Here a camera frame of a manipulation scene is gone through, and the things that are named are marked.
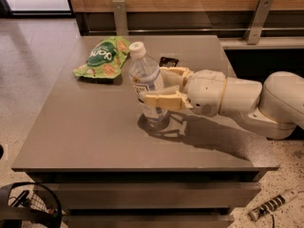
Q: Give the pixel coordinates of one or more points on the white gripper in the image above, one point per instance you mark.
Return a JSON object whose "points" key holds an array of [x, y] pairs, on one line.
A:
{"points": [[206, 90]]}

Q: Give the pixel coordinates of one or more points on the blue plastic water bottle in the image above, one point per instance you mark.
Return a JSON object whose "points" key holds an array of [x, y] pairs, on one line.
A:
{"points": [[145, 75]]}

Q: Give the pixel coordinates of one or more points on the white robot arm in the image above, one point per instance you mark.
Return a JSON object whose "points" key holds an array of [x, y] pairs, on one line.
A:
{"points": [[273, 109]]}

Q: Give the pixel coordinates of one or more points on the black snack bar wrapper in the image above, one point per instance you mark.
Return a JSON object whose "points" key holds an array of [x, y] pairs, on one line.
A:
{"points": [[168, 62]]}

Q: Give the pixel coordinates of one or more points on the green snack bag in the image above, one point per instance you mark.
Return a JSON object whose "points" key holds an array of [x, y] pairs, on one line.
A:
{"points": [[106, 60]]}

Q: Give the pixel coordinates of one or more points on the grey drawer cabinet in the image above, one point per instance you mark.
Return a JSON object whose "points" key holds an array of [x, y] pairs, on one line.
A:
{"points": [[91, 146]]}

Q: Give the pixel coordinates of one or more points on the white power strip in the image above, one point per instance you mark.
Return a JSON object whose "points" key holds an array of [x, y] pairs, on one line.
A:
{"points": [[273, 204]]}

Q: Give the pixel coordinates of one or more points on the right metal bracket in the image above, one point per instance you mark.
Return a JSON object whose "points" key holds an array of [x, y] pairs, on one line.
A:
{"points": [[253, 32]]}

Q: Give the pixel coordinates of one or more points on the metal bracket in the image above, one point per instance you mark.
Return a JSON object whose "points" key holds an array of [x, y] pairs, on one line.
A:
{"points": [[253, 32], [120, 17]]}

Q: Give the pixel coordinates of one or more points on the left metal bracket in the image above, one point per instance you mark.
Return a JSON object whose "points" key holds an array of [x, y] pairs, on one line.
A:
{"points": [[120, 17]]}

